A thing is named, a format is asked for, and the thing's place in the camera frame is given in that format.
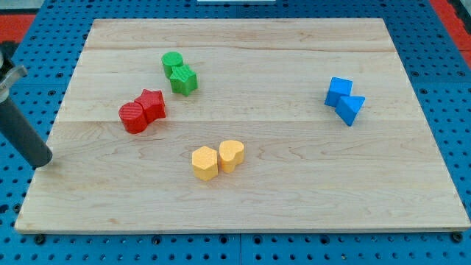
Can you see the red cylinder block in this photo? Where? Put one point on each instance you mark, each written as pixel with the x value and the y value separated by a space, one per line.
pixel 132 117

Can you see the wooden board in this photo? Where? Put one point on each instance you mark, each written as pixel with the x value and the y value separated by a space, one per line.
pixel 262 82

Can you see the yellow heart block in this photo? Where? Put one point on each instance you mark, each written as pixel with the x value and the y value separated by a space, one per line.
pixel 231 153

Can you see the yellow hexagon block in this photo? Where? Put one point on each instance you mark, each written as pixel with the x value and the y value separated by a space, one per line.
pixel 205 163

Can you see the green star block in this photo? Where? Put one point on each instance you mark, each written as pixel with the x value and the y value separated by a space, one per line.
pixel 183 80

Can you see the red star block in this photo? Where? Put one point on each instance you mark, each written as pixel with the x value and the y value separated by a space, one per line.
pixel 153 105

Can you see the green cylinder block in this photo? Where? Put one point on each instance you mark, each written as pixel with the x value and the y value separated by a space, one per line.
pixel 170 60

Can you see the blue cube block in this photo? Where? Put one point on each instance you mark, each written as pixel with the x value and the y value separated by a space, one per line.
pixel 338 87

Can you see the blue triangle block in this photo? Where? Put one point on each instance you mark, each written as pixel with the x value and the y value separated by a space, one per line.
pixel 348 108

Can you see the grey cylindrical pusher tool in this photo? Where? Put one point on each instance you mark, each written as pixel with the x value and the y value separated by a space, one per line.
pixel 22 135

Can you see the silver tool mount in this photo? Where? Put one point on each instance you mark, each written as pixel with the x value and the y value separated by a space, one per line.
pixel 10 74

